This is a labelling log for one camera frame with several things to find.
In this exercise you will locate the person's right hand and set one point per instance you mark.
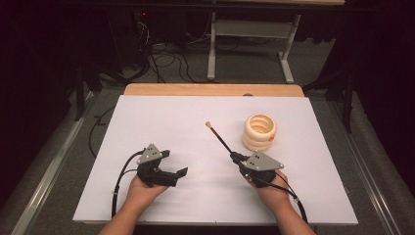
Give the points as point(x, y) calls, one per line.
point(275, 194)

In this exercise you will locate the person's left hand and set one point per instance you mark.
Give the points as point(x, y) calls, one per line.
point(143, 194)

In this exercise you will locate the metal floor rail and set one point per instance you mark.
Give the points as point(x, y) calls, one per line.
point(372, 182)
point(45, 186)

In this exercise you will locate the white metal desk frame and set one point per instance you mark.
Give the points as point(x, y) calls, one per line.
point(251, 28)

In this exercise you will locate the dark box with red light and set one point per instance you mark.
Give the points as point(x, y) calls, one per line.
point(130, 36)

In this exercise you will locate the black stand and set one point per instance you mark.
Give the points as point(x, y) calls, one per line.
point(80, 94)
point(347, 98)

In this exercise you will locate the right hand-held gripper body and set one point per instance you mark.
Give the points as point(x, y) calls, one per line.
point(262, 163)

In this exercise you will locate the white table mat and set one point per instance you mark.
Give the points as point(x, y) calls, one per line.
point(182, 130)

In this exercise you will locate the cream ringed brush holder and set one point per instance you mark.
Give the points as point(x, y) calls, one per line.
point(259, 138)

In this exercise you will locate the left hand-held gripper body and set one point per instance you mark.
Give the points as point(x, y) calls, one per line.
point(149, 154)

